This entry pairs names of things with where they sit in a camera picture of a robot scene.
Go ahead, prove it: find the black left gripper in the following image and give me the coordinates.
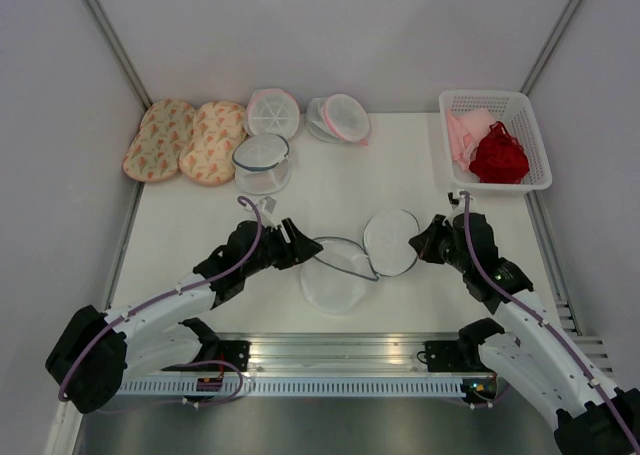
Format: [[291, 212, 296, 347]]
[[242, 218, 323, 278]]

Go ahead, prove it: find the blue-trimmed mesh laundry bag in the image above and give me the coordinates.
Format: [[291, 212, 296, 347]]
[[300, 209, 420, 315]]

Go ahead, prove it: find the red lace bra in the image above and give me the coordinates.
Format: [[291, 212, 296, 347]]
[[469, 121, 530, 184]]

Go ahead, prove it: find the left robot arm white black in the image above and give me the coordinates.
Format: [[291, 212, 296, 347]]
[[45, 219, 323, 414]]

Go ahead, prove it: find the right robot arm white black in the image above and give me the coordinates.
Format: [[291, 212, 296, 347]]
[[409, 213, 639, 454]]

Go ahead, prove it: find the pink bra in basket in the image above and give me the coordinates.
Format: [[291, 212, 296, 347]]
[[445, 108, 496, 171]]

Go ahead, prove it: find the right floral bra pad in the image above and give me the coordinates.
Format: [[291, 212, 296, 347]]
[[179, 101, 247, 186]]

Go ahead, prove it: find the floral bra pad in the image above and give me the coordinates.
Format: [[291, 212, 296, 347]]
[[179, 101, 247, 186], [122, 99, 196, 183]]

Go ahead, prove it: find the pink-trimmed mesh bag tilted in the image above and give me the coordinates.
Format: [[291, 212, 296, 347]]
[[305, 94, 371, 146]]

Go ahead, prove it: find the pink-trimmed mesh bag upright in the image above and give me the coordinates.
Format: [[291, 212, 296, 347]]
[[243, 88, 300, 140]]

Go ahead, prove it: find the left floral bra pad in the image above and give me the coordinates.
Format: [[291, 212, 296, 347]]
[[122, 99, 196, 183]]

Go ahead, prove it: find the white perforated plastic basket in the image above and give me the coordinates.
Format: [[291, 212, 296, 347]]
[[439, 89, 552, 196]]

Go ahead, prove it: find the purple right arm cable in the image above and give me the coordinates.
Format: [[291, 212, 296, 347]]
[[457, 190, 640, 451]]

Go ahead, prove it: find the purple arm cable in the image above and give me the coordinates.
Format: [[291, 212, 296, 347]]
[[58, 195, 264, 402], [457, 190, 640, 451]]

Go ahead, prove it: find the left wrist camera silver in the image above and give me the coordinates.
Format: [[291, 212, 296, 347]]
[[258, 196, 277, 216]]

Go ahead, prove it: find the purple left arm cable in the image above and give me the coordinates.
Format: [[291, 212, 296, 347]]
[[58, 195, 264, 402]]

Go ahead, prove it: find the aluminium front rail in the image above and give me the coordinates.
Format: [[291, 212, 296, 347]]
[[123, 326, 458, 381]]

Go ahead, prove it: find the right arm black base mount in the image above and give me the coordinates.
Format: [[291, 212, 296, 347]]
[[424, 340, 491, 373]]

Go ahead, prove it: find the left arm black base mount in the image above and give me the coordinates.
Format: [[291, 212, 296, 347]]
[[163, 340, 251, 372]]

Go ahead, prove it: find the white slotted cable duct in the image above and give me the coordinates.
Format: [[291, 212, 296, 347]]
[[118, 374, 496, 398]]

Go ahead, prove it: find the right aluminium corner post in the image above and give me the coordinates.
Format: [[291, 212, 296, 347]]
[[520, 0, 585, 95]]

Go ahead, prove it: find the aluminium corner post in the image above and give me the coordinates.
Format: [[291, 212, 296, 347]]
[[520, 0, 585, 95], [81, 0, 152, 109]]

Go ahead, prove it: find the left aluminium corner post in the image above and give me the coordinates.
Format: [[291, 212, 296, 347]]
[[81, 0, 152, 109]]

